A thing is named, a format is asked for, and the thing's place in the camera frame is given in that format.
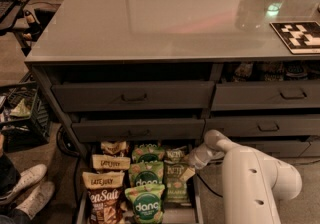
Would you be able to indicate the front green Dang chip bag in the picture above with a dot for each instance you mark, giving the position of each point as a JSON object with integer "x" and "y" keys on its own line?
{"x": 146, "y": 203}

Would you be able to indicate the late july chip bag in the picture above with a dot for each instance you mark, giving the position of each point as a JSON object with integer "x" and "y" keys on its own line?
{"x": 106, "y": 162}
{"x": 105, "y": 191}
{"x": 119, "y": 148}

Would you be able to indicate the upper white sneaker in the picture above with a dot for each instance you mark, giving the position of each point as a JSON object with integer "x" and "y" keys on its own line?
{"x": 13, "y": 183}

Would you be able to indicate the dark grey drawer cabinet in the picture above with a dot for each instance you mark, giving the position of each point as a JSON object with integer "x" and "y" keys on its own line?
{"x": 92, "y": 41}

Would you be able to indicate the green dang chip bag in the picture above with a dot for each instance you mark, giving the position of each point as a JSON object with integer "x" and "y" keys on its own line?
{"x": 147, "y": 153}
{"x": 146, "y": 203}
{"x": 144, "y": 173}

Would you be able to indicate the top left drawer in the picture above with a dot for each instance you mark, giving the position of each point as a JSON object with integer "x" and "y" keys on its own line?
{"x": 114, "y": 96}

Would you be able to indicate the front Late July chip bag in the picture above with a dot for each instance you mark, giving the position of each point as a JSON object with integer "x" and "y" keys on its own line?
{"x": 105, "y": 191}

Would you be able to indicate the white sneaker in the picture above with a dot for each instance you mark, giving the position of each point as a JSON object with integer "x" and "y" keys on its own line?
{"x": 37, "y": 199}
{"x": 13, "y": 183}

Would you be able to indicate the green jalapeno Kettle chip bag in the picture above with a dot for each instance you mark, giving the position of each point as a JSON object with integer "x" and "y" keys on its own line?
{"x": 176, "y": 189}

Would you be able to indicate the middle Late July chip bag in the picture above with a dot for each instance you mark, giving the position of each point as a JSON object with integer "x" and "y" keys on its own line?
{"x": 106, "y": 162}

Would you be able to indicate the black plastic crate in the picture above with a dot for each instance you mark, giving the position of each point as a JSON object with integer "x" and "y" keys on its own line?
{"x": 25, "y": 117}

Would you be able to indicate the middle left drawer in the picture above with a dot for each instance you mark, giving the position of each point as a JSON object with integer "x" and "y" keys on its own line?
{"x": 138, "y": 129}

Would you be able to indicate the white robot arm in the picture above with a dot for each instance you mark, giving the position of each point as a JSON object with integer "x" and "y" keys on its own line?
{"x": 252, "y": 181}

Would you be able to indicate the black white fiducial marker board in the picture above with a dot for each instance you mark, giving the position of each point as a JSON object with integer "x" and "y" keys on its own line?
{"x": 300, "y": 37}

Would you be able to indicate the top right drawer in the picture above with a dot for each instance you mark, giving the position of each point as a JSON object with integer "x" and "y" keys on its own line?
{"x": 232, "y": 96}

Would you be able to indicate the rear green Kettle chip bag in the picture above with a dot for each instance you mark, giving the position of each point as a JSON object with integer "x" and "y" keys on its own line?
{"x": 176, "y": 154}

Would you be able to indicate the lower white sneaker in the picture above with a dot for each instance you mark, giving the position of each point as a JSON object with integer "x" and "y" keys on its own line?
{"x": 37, "y": 199}

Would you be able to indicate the middle right drawer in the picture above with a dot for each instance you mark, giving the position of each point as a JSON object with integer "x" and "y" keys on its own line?
{"x": 265, "y": 126}

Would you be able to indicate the rear Late July chip bag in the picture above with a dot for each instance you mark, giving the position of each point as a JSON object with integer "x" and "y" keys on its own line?
{"x": 119, "y": 148}

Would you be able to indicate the middle green Dang chip bag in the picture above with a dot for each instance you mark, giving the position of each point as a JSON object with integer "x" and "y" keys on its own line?
{"x": 144, "y": 173}

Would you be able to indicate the rear green Dang chip bag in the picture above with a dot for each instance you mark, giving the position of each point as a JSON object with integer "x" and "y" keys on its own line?
{"x": 147, "y": 153}

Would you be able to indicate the open bottom left drawer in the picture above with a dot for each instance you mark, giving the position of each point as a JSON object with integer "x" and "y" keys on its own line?
{"x": 188, "y": 212}

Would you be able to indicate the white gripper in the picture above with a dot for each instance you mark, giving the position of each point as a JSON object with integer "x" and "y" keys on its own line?
{"x": 201, "y": 158}

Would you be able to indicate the snack bags in top drawer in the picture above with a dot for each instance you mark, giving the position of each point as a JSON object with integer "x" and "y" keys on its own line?
{"x": 275, "y": 71}

